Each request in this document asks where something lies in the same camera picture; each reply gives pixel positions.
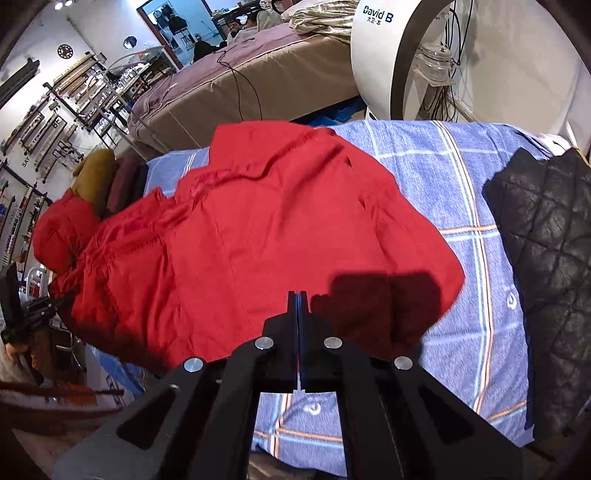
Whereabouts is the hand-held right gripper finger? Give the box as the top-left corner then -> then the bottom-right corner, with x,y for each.
299,291 -> 546,480
53,291 -> 300,480

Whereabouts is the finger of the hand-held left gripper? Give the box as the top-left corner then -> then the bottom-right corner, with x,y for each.
21,295 -> 75,320

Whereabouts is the red jacket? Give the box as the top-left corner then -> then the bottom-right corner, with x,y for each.
32,121 -> 466,371

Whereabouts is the mustard cloth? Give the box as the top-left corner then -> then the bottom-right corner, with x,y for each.
73,148 -> 116,217

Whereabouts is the maroon cloth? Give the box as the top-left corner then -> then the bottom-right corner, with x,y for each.
105,154 -> 148,217

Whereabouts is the blue plaid bedsheet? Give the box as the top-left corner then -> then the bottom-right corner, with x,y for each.
90,117 -> 561,478

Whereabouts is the blue crate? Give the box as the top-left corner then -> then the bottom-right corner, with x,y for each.
307,98 -> 366,126

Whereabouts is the brown bed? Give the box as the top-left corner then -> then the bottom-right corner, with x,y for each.
127,21 -> 363,155

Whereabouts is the black quilted jacket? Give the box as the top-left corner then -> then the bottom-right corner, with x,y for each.
482,147 -> 591,455

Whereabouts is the white round machine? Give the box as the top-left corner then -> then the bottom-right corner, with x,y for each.
350,0 -> 467,121

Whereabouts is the clear plastic canister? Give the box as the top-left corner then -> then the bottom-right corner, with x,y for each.
417,43 -> 457,87

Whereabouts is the beige striped bedding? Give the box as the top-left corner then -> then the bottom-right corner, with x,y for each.
281,0 -> 363,44

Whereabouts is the wall display rack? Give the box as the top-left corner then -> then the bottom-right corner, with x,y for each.
0,53 -> 134,199

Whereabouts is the black wall shelf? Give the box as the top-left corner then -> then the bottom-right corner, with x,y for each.
0,58 -> 38,106

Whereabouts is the black cable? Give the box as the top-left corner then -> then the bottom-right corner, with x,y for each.
217,39 -> 263,121

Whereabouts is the wall mirror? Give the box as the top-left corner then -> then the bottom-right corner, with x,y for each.
136,0 -> 241,70

